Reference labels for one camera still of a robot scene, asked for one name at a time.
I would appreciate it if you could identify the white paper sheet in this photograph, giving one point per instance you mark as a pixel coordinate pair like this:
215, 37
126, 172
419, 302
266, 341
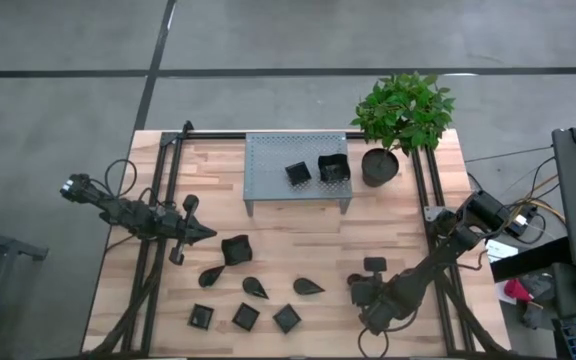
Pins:
499, 249

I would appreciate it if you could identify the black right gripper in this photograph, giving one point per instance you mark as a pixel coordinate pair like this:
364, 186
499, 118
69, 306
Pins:
383, 305

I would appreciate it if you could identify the green leafy plant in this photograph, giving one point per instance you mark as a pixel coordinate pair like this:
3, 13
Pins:
403, 110

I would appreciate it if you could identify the gray perforated metal shelf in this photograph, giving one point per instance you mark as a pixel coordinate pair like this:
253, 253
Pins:
268, 170

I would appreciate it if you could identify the black floor beam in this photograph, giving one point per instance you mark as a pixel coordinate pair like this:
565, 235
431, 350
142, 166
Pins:
533, 260

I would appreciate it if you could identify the black plant pot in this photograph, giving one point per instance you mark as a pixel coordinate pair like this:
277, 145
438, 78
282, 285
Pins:
380, 172

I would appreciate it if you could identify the red crumpled cloth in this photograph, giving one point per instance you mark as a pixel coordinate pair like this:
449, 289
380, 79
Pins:
516, 289

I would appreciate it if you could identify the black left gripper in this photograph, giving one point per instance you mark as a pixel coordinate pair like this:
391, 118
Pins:
189, 207

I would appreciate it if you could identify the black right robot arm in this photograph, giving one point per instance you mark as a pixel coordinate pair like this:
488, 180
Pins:
428, 270

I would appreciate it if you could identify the dark metal frame stand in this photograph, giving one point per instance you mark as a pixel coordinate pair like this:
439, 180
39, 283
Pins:
13, 247

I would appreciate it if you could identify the black power supply box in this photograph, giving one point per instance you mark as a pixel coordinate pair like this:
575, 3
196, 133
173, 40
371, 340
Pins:
524, 226

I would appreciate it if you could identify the black wavy square plate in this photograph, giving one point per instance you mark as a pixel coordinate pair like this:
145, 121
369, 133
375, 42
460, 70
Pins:
334, 169
236, 250

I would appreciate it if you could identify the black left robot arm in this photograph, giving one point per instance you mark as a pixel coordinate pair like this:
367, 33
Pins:
128, 215

